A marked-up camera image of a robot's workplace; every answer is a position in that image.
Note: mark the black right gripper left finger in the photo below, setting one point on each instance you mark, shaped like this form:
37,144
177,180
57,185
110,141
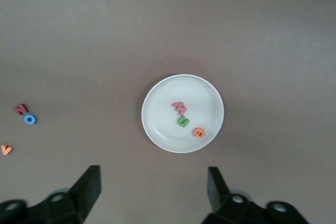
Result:
84,195

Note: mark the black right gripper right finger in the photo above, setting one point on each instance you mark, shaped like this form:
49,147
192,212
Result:
223,203

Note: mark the orange foam letter e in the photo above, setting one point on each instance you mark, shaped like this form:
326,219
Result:
196,132

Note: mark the green foam letter u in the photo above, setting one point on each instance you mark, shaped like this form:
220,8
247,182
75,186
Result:
181,123

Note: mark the pink foam letter w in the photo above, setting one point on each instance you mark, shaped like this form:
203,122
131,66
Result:
179,107

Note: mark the orange foam letter v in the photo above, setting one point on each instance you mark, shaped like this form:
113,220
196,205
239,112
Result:
5,151

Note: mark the blue foam letter o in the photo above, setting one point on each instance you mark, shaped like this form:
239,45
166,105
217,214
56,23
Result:
26,119

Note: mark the dark red foam letter z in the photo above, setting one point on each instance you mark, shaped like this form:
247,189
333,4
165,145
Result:
21,109

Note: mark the beige brown plate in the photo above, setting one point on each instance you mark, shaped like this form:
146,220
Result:
162,93

